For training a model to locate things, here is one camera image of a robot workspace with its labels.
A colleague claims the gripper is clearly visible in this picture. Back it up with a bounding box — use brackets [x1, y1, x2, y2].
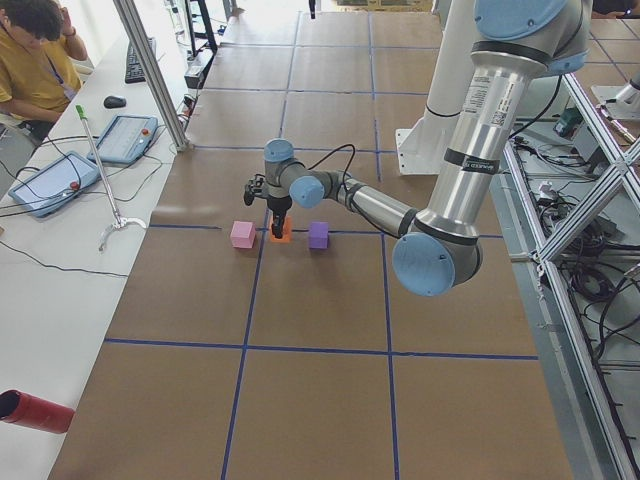
[267, 196, 291, 238]

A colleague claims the orange foam block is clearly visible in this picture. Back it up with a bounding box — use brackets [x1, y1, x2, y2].
[269, 216, 292, 243]

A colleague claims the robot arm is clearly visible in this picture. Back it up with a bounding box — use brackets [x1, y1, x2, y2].
[244, 1, 592, 296]

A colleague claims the pink foam block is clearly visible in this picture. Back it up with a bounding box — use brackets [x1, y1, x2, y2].
[230, 220, 256, 249]

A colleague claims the purple foam block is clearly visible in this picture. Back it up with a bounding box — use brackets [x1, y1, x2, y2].
[308, 221, 329, 250]

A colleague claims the brown paper table cover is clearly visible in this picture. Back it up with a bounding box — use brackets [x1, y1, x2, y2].
[51, 8, 572, 479]

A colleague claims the reacher grabber tool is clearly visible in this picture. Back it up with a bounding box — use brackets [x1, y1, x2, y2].
[75, 104, 147, 252]

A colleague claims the far teach pendant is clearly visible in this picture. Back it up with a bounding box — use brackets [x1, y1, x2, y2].
[96, 114, 158, 166]

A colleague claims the teach pendant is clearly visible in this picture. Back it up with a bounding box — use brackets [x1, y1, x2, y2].
[96, 114, 158, 166]
[8, 151, 99, 218]

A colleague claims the black computer mouse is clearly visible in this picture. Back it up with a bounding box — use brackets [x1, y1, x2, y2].
[103, 95, 127, 109]

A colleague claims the black keyboard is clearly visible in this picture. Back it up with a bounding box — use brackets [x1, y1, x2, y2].
[124, 42, 146, 84]

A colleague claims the near teach pendant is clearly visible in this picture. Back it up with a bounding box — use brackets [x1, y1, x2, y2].
[8, 151, 99, 218]

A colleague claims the person in yellow shirt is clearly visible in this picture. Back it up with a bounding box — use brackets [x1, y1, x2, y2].
[1, 0, 88, 141]

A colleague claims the red cylinder tube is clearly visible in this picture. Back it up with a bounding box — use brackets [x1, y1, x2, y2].
[1, 390, 75, 434]

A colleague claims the camera cable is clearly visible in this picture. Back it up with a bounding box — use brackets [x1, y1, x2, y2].
[305, 143, 358, 201]

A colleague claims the white pole base plate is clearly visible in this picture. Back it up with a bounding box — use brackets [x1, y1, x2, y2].
[395, 111, 455, 175]

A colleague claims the white camera pole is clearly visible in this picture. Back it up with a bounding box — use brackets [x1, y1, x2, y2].
[425, 0, 477, 119]

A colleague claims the aluminium frame post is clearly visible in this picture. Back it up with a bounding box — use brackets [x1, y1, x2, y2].
[113, 0, 190, 152]

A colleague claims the aluminium frame rail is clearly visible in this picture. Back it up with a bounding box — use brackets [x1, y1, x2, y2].
[502, 74, 640, 480]

